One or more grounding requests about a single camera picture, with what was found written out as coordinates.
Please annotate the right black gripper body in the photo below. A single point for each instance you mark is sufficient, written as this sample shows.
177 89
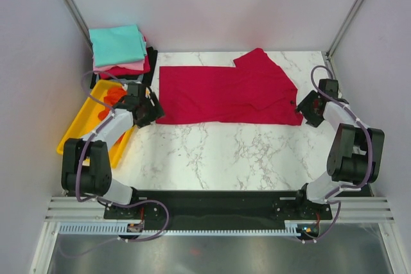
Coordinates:
307 109

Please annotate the folded red t-shirt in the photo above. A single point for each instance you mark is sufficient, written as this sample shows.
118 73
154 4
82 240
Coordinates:
116 71

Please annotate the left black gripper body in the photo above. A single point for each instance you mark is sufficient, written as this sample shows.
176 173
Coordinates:
149 111

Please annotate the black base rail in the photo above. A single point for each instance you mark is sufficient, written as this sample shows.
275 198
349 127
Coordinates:
215 209

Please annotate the white slotted cable duct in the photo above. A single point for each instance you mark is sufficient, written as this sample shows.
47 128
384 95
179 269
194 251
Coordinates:
128 229

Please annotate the yellow plastic tray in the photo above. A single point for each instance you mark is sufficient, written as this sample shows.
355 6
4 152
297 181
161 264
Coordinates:
80 126

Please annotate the folded black t-shirt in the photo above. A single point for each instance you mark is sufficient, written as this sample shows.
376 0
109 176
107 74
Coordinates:
146 75

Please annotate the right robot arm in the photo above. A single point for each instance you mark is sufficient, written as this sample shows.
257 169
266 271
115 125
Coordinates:
355 156

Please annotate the folded pink t-shirt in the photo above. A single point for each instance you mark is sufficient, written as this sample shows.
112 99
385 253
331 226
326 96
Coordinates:
134 66

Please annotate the folded grey-blue t-shirt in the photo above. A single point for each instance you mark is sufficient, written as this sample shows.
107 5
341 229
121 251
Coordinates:
124 80

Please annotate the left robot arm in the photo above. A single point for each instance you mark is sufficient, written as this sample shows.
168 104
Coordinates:
86 168

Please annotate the orange t-shirt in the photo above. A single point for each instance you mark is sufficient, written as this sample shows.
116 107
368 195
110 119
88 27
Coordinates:
114 94

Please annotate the aluminium front rail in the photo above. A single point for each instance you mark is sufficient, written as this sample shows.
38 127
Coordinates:
353 210

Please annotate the right aluminium frame post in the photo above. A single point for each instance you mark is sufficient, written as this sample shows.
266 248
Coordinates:
352 13

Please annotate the crimson red t-shirt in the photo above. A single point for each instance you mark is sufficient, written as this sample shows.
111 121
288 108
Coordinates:
255 91

